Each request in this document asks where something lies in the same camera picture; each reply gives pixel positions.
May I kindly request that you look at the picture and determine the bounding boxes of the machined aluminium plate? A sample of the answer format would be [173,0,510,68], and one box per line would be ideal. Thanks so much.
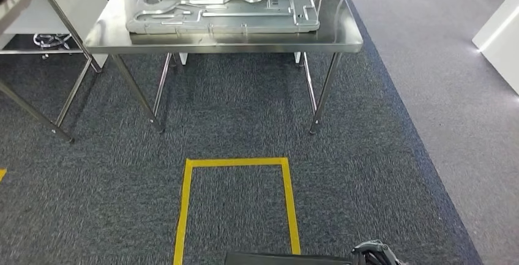
[125,0,321,35]

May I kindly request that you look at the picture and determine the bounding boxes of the chrome chair star base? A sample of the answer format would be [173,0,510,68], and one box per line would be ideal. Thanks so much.
[33,32,75,61]

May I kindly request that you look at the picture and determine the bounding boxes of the stainless steel table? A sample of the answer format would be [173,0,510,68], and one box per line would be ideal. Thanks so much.
[0,0,102,144]

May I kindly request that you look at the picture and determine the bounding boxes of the black plastic plate holder part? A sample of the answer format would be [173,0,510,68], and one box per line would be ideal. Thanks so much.
[224,252,354,265]

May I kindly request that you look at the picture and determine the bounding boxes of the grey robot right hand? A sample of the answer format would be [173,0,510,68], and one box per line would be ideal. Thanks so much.
[350,239,407,265]

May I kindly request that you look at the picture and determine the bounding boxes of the white desk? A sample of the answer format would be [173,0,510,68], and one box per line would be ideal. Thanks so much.
[177,51,304,68]

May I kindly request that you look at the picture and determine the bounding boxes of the stainless steel workbench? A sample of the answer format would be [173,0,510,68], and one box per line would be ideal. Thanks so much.
[83,0,365,135]

